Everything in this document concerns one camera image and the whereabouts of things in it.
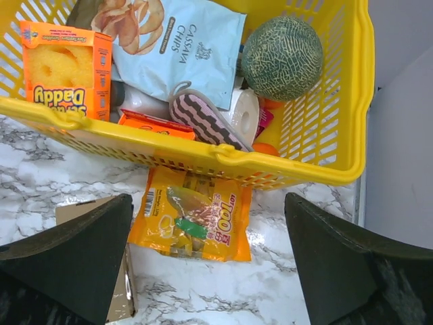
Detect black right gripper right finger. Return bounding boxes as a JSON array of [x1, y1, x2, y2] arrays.
[[285, 193, 432, 324]]

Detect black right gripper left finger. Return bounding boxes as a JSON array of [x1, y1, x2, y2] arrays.
[[1, 194, 133, 324]]

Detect brown cardboard express box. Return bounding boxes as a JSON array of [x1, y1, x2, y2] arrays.
[[55, 196, 137, 324]]

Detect small orange snack box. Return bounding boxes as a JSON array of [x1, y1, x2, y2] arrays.
[[118, 110, 196, 140]]

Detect orange Scrub Daddy sponge box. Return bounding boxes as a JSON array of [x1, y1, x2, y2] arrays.
[[20, 20, 112, 121]]

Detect orange mango candy bag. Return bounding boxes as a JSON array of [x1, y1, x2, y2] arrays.
[[128, 167, 252, 262]]

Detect yellow plastic shopping basket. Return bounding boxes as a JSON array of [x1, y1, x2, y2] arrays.
[[1, 1, 375, 190]]

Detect orange fruit in basket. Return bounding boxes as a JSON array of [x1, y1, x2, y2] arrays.
[[252, 97, 283, 156]]

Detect white toilet paper roll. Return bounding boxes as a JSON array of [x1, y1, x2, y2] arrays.
[[220, 88, 260, 145]]

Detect pink brown striped scrubber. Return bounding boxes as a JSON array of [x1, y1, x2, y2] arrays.
[[168, 81, 254, 152]]

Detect green netted melon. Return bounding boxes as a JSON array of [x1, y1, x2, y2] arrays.
[[241, 16, 323, 102]]

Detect light blue cassava chips bag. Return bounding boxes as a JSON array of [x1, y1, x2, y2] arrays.
[[90, 0, 248, 110]]

